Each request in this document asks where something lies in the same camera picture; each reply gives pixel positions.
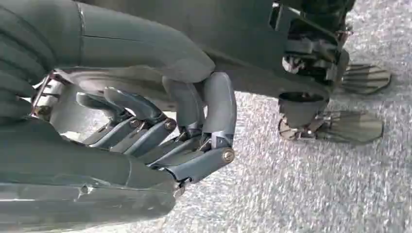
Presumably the ribbed robot left foot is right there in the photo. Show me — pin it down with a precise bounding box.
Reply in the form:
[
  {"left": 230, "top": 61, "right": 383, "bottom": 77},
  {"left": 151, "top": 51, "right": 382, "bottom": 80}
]
[{"left": 341, "top": 64, "right": 393, "bottom": 96}]

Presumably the ribbed robot right foot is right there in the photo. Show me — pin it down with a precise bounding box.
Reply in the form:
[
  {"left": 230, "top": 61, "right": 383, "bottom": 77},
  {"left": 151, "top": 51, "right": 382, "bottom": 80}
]
[{"left": 278, "top": 111, "right": 384, "bottom": 144}]

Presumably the ribbed robot foot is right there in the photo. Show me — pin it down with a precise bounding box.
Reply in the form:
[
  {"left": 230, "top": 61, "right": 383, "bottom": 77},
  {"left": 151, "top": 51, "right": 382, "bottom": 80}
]
[
  {"left": 278, "top": 111, "right": 384, "bottom": 144},
  {"left": 341, "top": 64, "right": 393, "bottom": 96}
]

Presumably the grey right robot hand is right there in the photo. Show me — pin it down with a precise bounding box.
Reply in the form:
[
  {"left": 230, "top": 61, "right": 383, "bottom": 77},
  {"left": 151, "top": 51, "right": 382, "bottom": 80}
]
[{"left": 0, "top": 0, "right": 237, "bottom": 233}]

